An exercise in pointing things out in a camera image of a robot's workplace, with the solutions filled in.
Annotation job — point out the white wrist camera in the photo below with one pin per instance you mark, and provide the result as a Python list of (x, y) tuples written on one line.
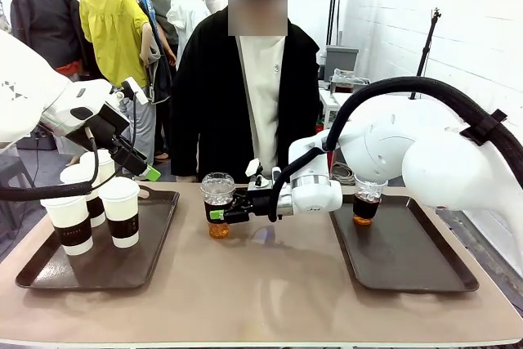
[(137, 89), (254, 167)]

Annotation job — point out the glass jar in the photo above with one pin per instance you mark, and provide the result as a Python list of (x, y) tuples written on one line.
[(343, 81)]

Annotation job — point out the black case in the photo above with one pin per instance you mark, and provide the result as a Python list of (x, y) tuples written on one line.
[(37, 140)]

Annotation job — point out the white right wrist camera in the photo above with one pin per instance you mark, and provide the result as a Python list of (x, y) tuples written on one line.
[(254, 167)]

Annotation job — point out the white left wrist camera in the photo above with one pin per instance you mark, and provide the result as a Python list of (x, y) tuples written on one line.
[(137, 89)]

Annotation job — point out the black stool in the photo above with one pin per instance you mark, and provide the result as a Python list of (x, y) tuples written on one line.
[(12, 169)]

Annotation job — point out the black tripod pole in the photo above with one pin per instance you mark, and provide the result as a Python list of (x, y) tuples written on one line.
[(425, 55)]

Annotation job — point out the white lidded paper coffee cup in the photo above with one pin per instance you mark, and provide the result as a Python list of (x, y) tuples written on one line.
[(122, 210), (106, 165), (71, 174)]

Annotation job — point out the person's right hand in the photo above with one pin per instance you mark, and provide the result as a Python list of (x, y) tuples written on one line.
[(186, 179)]

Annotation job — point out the dark brown serving tray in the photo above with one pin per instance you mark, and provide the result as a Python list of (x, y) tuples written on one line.
[(122, 267), (400, 259)]

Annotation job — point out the clear iced coffee cup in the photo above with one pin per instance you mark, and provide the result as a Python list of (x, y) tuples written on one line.
[(365, 208), (216, 185)]

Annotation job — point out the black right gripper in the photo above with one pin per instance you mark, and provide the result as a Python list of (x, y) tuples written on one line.
[(261, 202)]

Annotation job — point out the mannequin in black jacket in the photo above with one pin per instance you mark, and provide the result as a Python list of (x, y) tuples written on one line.
[(45, 18)]

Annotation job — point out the person in black cardigan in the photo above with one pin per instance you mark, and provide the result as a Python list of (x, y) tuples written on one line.
[(212, 99)]

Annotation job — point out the grey box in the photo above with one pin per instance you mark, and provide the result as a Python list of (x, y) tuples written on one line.
[(341, 61)]

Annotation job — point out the person in grey-green shirt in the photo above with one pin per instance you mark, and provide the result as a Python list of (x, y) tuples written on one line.
[(161, 1)]

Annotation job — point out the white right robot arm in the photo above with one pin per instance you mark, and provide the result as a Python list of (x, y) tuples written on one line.
[(441, 169)]

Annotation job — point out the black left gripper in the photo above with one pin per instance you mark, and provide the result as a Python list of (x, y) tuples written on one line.
[(102, 124)]

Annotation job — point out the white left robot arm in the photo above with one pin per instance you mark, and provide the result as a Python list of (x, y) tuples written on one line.
[(24, 91)]

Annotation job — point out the mannequin in yellow shirt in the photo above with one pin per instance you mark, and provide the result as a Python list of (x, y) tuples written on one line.
[(110, 30)]

